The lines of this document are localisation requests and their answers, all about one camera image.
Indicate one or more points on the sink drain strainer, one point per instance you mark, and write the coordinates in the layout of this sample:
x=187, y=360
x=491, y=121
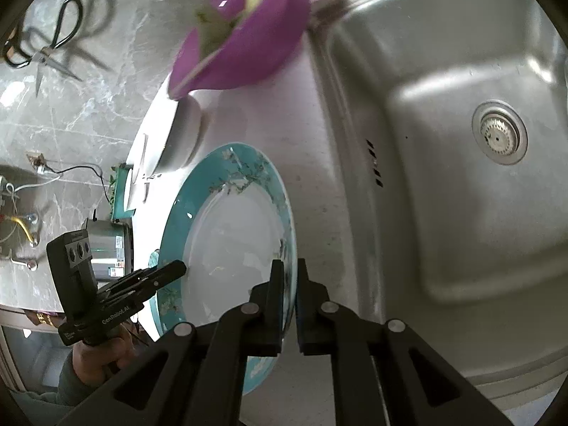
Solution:
x=499, y=132

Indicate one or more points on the teal plastic bowl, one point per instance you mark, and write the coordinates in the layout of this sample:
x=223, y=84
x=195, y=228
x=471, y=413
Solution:
x=118, y=186

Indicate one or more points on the person's left hand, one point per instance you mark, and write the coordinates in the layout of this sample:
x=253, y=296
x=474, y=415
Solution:
x=90, y=363

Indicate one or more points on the purple plastic bowl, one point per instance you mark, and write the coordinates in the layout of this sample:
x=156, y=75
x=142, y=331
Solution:
x=255, y=49

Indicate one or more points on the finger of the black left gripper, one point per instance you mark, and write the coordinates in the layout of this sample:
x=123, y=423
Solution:
x=160, y=276

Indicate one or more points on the steel rice cooker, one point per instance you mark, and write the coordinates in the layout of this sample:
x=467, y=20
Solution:
x=112, y=249

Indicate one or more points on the green vegetable in purple bowl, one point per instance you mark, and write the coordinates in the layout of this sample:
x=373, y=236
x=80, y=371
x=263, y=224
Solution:
x=213, y=28

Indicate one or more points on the white ceramic bowl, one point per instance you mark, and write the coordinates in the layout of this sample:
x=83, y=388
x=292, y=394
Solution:
x=182, y=138

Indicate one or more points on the stainless steel sink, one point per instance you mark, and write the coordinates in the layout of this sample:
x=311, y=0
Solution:
x=471, y=254

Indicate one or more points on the wall power socket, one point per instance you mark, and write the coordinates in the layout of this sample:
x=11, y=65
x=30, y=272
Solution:
x=37, y=161

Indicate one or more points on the teal rimmed white plate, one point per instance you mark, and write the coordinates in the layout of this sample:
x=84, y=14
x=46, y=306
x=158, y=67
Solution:
x=229, y=221

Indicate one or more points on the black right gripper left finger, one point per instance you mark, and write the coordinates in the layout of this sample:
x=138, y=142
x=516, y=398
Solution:
x=253, y=329

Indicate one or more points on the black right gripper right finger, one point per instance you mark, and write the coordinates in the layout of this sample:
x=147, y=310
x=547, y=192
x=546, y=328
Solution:
x=326, y=328

